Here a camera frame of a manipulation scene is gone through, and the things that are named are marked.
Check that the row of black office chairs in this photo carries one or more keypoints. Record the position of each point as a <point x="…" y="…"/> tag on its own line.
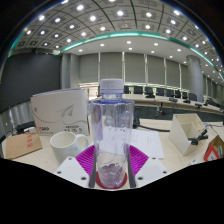
<point x="150" y="90"/>

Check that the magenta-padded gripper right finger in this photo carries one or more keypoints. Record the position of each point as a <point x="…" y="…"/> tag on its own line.
<point x="151" y="170"/>

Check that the clear plastic water bottle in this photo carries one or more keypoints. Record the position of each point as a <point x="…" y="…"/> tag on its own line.
<point x="112" y="133"/>

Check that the group of round ceiling lights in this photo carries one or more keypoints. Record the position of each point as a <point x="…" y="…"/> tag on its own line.
<point x="120" y="13"/>

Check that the red and white open box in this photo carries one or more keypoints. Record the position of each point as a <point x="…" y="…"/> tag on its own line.
<point x="215" y="151"/>

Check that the black desktop console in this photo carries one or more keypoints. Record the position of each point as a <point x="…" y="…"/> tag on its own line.
<point x="136" y="122"/>

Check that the white sheet of paper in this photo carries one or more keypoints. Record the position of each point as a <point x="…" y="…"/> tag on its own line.
<point x="150" y="143"/>

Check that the white copy paper carton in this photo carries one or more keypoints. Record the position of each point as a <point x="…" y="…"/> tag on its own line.
<point x="56" y="111"/>

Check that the long curved conference desk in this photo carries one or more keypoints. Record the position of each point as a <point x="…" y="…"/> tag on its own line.
<point x="166" y="110"/>

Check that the white open cardboard box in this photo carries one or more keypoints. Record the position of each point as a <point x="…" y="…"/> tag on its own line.
<point x="181" y="133"/>

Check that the white ceramic mug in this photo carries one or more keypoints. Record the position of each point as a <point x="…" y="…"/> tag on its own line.
<point x="65" y="146"/>

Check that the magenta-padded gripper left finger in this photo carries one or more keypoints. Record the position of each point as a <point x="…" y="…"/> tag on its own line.
<point x="71" y="170"/>

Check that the black flat electronic device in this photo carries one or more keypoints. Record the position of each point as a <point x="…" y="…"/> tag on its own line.
<point x="25" y="126"/>

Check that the black stapler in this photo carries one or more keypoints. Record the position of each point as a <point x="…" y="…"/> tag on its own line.
<point x="199" y="136"/>

